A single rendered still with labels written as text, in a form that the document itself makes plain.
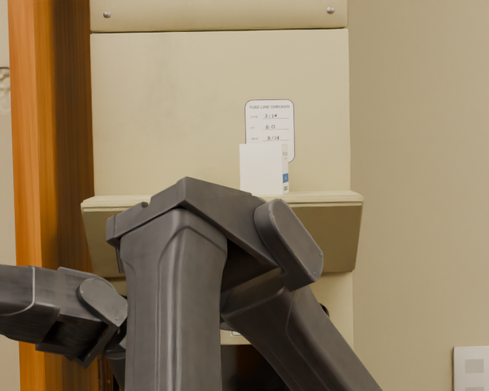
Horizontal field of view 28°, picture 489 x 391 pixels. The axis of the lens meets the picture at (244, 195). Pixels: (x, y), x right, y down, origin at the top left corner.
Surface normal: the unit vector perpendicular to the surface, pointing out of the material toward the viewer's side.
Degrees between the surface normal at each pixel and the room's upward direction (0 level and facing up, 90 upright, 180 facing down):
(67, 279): 50
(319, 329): 70
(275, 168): 90
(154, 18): 90
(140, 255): 59
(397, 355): 90
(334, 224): 135
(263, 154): 90
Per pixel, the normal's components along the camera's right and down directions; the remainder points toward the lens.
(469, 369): 0.02, 0.05
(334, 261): 0.03, 0.74
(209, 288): 0.82, -0.30
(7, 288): 0.36, -0.61
